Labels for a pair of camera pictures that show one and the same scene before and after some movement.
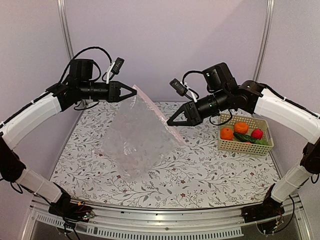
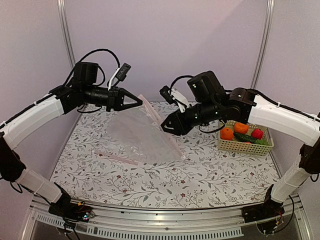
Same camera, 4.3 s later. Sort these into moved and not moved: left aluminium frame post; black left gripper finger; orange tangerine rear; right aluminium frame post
Moved: black left gripper finger
Not moved: right aluminium frame post; left aluminium frame post; orange tangerine rear
